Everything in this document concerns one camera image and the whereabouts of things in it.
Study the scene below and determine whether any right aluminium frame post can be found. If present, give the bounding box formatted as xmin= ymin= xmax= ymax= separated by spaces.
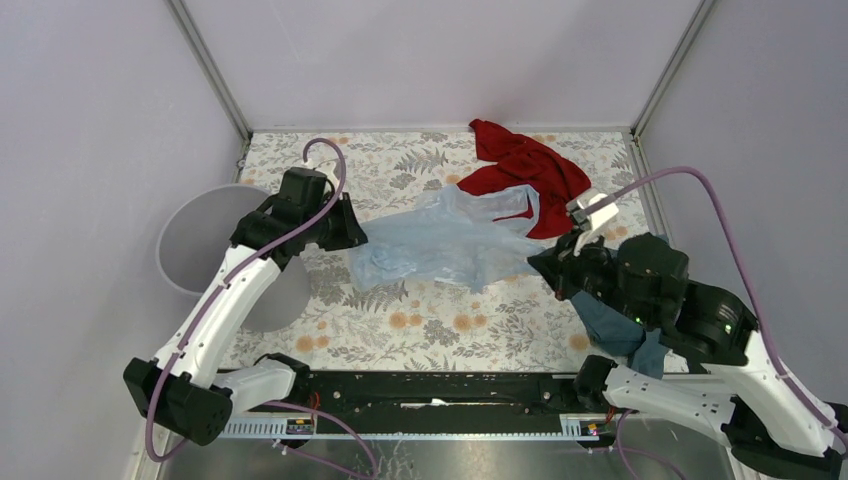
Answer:
xmin=631 ymin=0 xmax=719 ymax=138

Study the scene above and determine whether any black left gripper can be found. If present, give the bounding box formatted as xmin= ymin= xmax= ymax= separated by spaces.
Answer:
xmin=303 ymin=191 xmax=369 ymax=251

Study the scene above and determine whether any red cloth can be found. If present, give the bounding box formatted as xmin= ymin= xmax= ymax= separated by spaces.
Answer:
xmin=458 ymin=119 xmax=591 ymax=240

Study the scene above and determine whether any grey plastic trash bin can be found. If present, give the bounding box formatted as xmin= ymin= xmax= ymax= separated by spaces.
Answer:
xmin=156 ymin=184 xmax=311 ymax=333

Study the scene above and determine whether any left aluminium frame post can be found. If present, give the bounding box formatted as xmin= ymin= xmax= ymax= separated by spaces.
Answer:
xmin=164 ymin=0 xmax=252 ymax=145

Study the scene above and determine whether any aluminium frame post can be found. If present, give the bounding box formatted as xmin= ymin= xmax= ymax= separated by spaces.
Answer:
xmin=631 ymin=0 xmax=719 ymax=138
xmin=164 ymin=0 xmax=252 ymax=145

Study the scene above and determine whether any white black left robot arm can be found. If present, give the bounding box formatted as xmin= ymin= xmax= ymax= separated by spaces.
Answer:
xmin=123 ymin=167 xmax=367 ymax=446

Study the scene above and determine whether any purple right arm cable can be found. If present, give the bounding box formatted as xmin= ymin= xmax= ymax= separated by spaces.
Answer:
xmin=582 ymin=166 xmax=848 ymax=480

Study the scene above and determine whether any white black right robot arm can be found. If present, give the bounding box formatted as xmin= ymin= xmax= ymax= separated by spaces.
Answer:
xmin=528 ymin=233 xmax=847 ymax=479

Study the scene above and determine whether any white slotted cable duct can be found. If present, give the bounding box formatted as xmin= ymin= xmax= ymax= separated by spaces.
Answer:
xmin=219 ymin=414 xmax=612 ymax=442

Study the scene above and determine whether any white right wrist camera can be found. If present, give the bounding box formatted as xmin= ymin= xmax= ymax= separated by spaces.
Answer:
xmin=566 ymin=188 xmax=619 ymax=256

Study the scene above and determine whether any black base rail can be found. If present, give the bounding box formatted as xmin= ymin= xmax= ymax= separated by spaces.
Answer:
xmin=264 ymin=369 xmax=641 ymax=435

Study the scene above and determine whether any teal blue cloth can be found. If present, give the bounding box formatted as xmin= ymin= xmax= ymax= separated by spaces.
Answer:
xmin=529 ymin=233 xmax=670 ymax=380

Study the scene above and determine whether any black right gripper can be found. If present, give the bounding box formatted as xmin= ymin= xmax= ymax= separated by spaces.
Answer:
xmin=523 ymin=221 xmax=652 ymax=324

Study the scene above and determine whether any light blue plastic trash bag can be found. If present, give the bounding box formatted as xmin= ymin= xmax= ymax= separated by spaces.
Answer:
xmin=349 ymin=185 xmax=544 ymax=292

